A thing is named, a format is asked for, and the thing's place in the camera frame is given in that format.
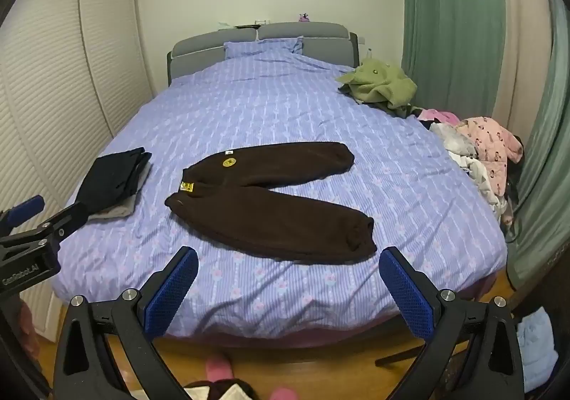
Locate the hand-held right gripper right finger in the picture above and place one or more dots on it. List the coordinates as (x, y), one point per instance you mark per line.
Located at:
(406, 293)

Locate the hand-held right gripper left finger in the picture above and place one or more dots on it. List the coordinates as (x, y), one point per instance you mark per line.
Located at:
(171, 288)

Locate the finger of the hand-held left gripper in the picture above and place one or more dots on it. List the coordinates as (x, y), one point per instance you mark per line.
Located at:
(26, 208)
(67, 217)

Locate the dark brown fleece pants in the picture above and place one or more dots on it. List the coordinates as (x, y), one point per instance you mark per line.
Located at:
(276, 208)

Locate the black folded garment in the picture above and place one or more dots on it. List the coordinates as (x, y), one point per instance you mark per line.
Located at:
(113, 179)

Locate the pink slipper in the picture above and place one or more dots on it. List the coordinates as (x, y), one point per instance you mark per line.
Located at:
(218, 369)
(285, 394)

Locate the white crumpled garment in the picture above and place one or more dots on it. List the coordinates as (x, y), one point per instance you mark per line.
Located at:
(476, 172)

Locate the white louvred wardrobe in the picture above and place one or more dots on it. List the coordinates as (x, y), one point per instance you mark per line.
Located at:
(53, 70)

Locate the light blue cloth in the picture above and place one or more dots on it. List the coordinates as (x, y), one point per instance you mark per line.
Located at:
(539, 351)

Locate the pink printed jacket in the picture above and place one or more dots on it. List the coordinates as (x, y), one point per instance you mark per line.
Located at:
(487, 146)

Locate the plain pink garment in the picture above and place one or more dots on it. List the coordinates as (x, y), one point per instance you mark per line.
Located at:
(438, 116)

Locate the green curtain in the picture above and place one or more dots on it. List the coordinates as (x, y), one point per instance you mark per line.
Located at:
(445, 3)
(550, 181)

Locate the grey padded headboard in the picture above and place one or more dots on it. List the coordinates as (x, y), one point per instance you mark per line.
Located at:
(196, 54)

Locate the green fleece garment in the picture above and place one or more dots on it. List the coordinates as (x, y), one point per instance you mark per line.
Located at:
(378, 83)

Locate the purple striped bed sheet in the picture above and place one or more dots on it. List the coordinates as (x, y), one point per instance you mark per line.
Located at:
(289, 106)

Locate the purple striped pillow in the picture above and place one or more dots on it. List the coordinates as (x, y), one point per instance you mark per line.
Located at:
(262, 48)

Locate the beige curtain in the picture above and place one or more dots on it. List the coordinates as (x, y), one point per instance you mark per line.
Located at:
(523, 48)

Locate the small purple toy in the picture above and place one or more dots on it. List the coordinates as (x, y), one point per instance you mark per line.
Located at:
(304, 17)

